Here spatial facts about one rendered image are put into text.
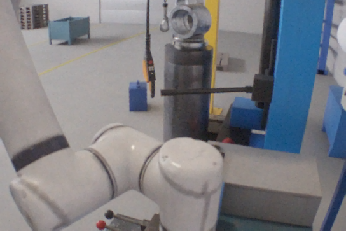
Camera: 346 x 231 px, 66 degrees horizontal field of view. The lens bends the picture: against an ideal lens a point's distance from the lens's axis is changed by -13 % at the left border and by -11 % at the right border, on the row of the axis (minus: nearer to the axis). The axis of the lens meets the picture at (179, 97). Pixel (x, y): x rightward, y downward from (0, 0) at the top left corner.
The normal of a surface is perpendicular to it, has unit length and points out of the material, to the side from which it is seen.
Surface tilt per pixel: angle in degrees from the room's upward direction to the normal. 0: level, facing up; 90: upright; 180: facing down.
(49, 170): 49
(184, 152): 1
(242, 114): 90
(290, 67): 90
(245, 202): 90
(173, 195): 89
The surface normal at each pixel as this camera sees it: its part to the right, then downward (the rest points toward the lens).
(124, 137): 0.04, -0.93
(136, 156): -0.37, -0.49
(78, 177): 0.58, -0.51
